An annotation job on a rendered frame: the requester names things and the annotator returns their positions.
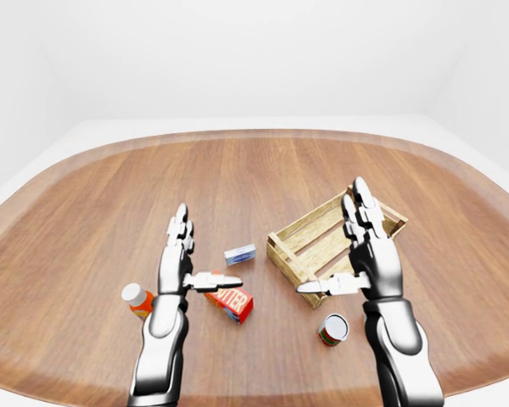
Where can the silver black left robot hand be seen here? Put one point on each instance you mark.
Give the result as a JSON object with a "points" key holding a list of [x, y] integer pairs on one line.
{"points": [[172, 266]]}

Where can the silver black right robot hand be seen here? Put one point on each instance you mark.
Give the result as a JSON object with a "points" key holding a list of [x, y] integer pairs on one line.
{"points": [[377, 263]]}

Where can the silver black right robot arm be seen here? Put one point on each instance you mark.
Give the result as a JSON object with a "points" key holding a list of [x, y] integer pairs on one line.
{"points": [[401, 352]]}

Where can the orange bottle with white cap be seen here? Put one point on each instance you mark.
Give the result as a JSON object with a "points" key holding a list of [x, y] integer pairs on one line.
{"points": [[138, 300]]}

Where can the red butter box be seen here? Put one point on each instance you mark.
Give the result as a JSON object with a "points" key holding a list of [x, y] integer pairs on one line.
{"points": [[233, 302]]}

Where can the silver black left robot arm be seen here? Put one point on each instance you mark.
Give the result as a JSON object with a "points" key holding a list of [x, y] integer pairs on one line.
{"points": [[159, 352]]}

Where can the red green tomato sauce tin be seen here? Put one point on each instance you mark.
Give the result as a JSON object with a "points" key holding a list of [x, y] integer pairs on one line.
{"points": [[334, 330]]}

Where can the small blue white box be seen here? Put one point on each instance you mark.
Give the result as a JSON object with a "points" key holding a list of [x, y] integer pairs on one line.
{"points": [[239, 254]]}

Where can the wooden slat tray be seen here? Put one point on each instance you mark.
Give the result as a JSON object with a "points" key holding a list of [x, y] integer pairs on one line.
{"points": [[322, 250]]}

